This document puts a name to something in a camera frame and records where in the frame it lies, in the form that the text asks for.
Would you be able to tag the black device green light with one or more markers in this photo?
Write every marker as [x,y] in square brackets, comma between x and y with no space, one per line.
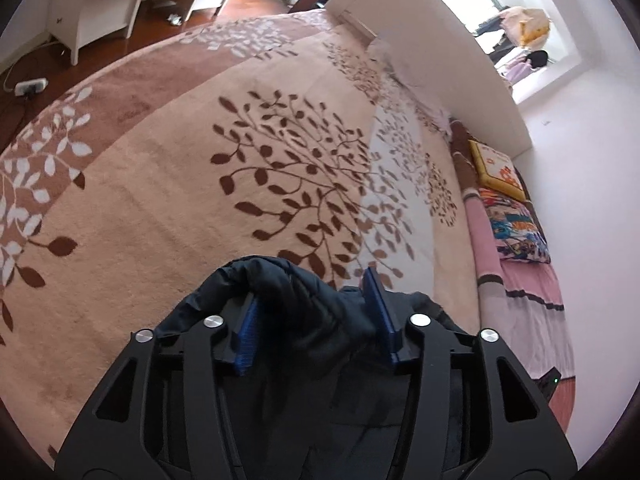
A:
[550,385]

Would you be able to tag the beige leaf print blanket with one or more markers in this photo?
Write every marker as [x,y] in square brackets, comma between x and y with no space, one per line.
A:
[175,185]

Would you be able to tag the yellow white hanging garment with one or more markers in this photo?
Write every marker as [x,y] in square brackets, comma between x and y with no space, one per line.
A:
[525,25]

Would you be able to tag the dark hanging garment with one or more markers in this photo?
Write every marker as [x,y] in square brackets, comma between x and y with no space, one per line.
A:
[490,27]

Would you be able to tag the pale grey pillow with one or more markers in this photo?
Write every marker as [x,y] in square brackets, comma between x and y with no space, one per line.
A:
[400,65]

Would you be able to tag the yellow square cushion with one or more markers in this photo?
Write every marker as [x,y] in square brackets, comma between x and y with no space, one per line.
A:
[495,167]

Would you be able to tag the white bed headboard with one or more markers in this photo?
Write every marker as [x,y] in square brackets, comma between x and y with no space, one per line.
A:
[450,60]

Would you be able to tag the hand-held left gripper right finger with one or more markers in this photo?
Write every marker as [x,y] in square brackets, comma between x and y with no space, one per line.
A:
[382,315]

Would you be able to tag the colourful cartoon print pillow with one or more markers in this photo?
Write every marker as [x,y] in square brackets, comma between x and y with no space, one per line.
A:
[515,230]

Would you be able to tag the pink hanging garment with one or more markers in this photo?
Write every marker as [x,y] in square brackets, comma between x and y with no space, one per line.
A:
[517,70]

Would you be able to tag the dark teal quilted jacket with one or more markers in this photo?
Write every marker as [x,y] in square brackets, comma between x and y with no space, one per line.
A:
[310,320]

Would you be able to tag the pink brown striped blanket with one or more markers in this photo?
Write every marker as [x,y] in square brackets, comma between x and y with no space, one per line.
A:
[520,305]

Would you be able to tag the white desk with drawers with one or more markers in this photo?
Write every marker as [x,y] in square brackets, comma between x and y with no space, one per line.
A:
[85,15]

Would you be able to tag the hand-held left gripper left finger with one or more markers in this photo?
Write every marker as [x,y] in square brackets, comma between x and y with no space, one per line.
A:
[247,335]

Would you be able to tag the white power strip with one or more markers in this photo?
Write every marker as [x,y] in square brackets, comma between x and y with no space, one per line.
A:
[30,86]

